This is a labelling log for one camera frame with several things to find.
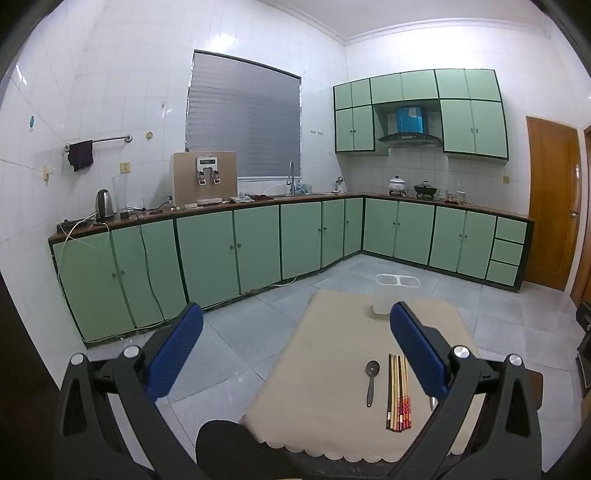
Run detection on metal towel bar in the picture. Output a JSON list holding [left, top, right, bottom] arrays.
[[64, 134, 134, 152]]

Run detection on clear glass pitcher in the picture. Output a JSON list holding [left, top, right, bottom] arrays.
[[112, 175, 133, 219]]

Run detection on black spoon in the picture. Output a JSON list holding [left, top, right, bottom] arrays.
[[365, 360, 381, 408]]

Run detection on beige scalloped table mat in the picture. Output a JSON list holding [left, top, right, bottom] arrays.
[[240, 288, 478, 463]]

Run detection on white plastic utensil holder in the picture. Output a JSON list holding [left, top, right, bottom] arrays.
[[372, 273, 420, 315]]

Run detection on steel electric kettle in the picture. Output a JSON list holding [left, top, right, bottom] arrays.
[[94, 189, 116, 225]]

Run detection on green lower kitchen cabinets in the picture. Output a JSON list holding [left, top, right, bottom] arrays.
[[47, 193, 535, 348]]

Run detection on wooden door frame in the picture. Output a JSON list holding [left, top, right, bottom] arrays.
[[570, 124, 591, 306]]

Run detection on dark hanging towel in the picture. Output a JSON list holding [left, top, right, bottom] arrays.
[[67, 141, 95, 173]]

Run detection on wooden door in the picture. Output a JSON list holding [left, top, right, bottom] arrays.
[[523, 115, 583, 293]]

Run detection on boxed water dispenser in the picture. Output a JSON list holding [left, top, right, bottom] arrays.
[[169, 151, 239, 208]]

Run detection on green upper kitchen cabinets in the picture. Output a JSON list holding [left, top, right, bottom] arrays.
[[333, 68, 510, 162]]

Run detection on white cable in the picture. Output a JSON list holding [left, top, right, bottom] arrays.
[[64, 220, 112, 251]]

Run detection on grey window blind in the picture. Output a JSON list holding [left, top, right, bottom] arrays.
[[185, 50, 303, 179]]

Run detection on green kitchen cabinets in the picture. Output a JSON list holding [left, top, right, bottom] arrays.
[[333, 68, 510, 162], [47, 193, 535, 348]]

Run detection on range hood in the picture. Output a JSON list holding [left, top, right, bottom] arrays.
[[377, 105, 444, 149]]

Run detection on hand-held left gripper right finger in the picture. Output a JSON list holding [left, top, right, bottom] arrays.
[[390, 301, 543, 480]]

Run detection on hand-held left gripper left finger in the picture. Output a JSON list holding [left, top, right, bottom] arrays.
[[54, 302, 218, 480]]

